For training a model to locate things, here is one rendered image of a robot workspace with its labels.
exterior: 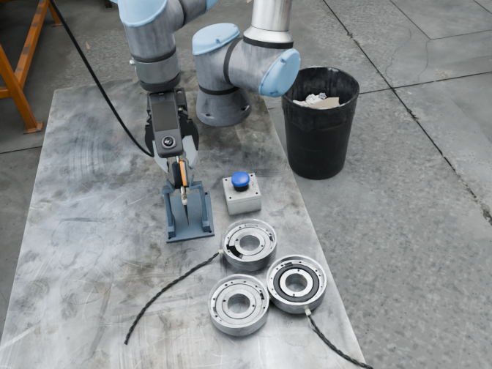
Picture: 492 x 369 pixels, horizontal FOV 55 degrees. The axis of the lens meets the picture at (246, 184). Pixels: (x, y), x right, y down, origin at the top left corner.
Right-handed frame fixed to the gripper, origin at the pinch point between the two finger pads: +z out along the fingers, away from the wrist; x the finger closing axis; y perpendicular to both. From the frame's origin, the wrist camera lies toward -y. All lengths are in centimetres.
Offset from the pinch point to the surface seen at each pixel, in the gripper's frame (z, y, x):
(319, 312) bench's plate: 11.8, -29.8, -21.5
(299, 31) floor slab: 92, 234, -78
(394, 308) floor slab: 92, 12, -63
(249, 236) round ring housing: 9.3, -12.4, -11.8
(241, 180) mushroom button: 4.5, -1.5, -12.2
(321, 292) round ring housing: 7.7, -28.4, -22.0
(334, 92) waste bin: 61, 107, -66
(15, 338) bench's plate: 11.8, -25.2, 31.8
